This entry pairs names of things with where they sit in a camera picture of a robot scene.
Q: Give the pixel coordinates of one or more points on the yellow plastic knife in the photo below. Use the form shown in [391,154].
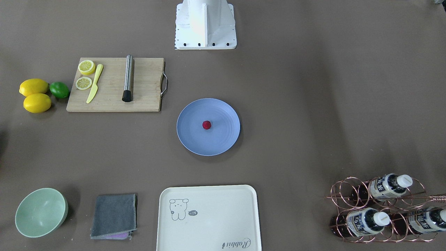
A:
[94,87]

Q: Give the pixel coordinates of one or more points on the steel muddler black tip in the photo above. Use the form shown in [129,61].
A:
[128,79]

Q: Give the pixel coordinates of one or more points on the red strawberry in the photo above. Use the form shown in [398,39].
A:
[206,125]

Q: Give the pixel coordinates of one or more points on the lemon slice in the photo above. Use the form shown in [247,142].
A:
[83,83]
[86,67]

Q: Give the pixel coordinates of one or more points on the white pillar base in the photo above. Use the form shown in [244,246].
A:
[205,25]

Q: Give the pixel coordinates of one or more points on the copper wire bottle rack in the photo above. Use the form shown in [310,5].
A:
[416,198]

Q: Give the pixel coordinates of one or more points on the yellow lemon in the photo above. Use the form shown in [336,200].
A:
[37,103]
[33,86]

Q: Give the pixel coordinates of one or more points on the grey folded cloth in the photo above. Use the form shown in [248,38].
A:
[115,217]

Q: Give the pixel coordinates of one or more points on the green bowl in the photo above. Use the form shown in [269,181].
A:
[41,212]

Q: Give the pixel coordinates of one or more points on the green lime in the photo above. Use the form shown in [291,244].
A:
[59,89]

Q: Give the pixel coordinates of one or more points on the wooden cutting board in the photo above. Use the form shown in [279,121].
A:
[147,87]

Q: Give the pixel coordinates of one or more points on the dark drink bottle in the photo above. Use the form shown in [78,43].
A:
[380,189]
[358,223]
[423,221]

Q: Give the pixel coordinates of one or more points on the cream rectangular tray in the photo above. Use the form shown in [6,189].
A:
[209,218]

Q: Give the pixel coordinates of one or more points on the blue plate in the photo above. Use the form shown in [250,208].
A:
[219,138]

